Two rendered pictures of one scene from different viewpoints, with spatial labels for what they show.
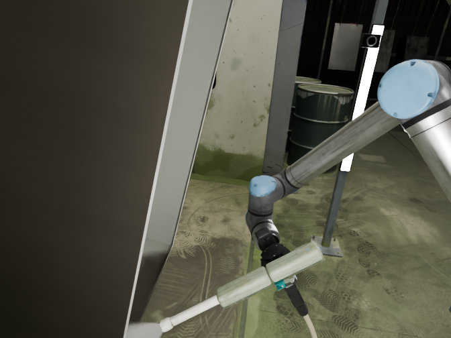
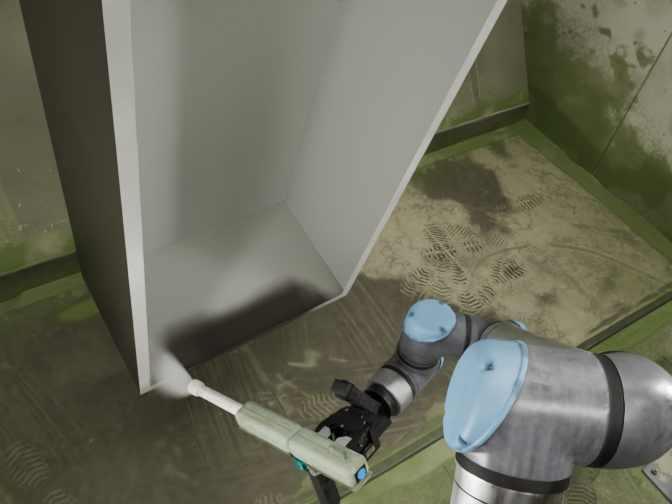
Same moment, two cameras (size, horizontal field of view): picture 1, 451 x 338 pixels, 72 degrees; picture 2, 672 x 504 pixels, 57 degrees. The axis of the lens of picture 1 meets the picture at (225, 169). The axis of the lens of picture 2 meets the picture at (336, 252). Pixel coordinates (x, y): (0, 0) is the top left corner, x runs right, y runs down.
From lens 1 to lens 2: 0.74 m
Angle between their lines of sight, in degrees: 42
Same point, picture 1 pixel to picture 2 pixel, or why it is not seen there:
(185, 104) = (404, 117)
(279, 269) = (299, 447)
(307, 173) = not seen: hidden behind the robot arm
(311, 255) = (336, 469)
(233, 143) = not seen: outside the picture
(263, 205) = (408, 349)
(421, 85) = (464, 412)
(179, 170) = (375, 204)
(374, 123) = not seen: hidden behind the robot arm
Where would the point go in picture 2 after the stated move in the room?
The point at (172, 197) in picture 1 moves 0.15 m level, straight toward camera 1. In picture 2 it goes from (360, 234) to (320, 267)
